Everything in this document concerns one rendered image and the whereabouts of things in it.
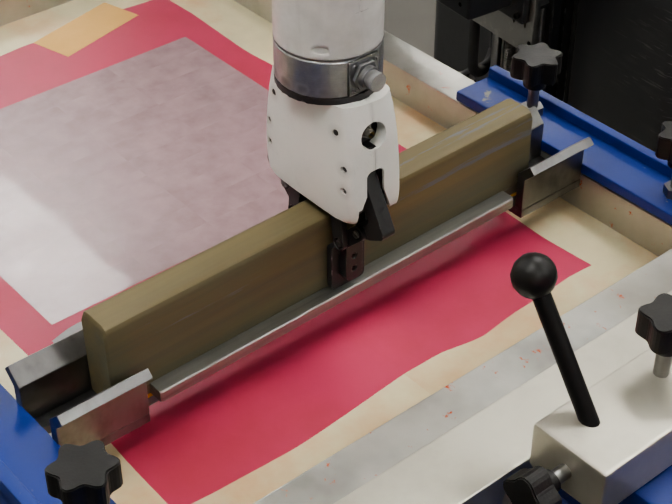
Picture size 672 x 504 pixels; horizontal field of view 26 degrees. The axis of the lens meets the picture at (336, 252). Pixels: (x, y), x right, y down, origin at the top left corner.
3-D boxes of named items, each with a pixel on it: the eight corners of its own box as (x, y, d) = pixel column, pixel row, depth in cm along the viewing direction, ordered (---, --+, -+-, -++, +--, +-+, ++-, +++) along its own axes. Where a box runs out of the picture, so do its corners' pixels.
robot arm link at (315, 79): (421, 45, 97) (419, 81, 99) (335, -4, 102) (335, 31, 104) (335, 84, 93) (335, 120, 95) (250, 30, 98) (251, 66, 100)
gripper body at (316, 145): (419, 69, 98) (414, 203, 105) (322, 13, 104) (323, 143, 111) (334, 108, 94) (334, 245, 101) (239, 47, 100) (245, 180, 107)
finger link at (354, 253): (388, 218, 104) (386, 289, 109) (359, 197, 106) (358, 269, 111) (354, 235, 103) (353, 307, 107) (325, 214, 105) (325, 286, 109)
